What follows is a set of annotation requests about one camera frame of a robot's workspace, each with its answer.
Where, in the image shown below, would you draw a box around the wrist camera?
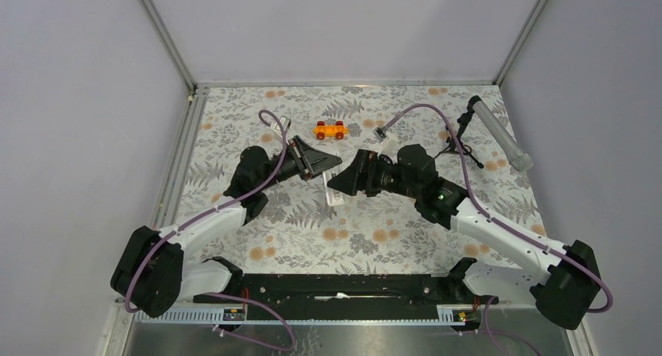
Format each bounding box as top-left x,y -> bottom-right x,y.
271,116 -> 291,140
374,126 -> 400,157

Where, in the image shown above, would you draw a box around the black tripod mic stand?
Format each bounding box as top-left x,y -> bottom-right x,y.
434,107 -> 484,169

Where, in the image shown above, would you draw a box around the silver microphone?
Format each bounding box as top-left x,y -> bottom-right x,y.
468,95 -> 533,173

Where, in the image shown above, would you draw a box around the orange toy car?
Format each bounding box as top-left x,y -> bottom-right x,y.
312,120 -> 349,140

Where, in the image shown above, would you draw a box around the grey slotted cable duct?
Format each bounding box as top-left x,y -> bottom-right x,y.
133,305 -> 466,326

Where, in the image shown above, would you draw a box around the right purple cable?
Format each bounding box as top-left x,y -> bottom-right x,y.
379,103 -> 615,356

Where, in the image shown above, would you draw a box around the purple cable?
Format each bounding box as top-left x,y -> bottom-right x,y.
123,109 -> 300,353
379,103 -> 615,356

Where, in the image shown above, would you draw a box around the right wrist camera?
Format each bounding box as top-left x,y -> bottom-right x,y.
374,126 -> 400,157

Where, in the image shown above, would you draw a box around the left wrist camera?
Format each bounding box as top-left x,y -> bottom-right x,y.
271,116 -> 291,140

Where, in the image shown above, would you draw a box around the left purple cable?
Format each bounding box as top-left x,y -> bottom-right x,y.
123,109 -> 300,353

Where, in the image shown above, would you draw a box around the white remote control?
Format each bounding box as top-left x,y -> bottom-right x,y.
322,170 -> 345,208

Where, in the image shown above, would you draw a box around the aluminium frame rails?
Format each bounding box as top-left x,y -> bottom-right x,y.
105,0 -> 601,356

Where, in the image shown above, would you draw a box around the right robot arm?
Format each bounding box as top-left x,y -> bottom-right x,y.
327,144 -> 600,330

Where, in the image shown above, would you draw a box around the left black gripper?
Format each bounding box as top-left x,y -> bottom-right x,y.
258,136 -> 342,191

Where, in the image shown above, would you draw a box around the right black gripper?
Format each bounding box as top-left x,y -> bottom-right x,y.
327,148 -> 421,199

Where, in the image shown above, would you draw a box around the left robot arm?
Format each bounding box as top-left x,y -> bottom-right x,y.
110,136 -> 342,318

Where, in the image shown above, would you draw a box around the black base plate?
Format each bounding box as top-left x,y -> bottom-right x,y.
223,274 -> 489,318

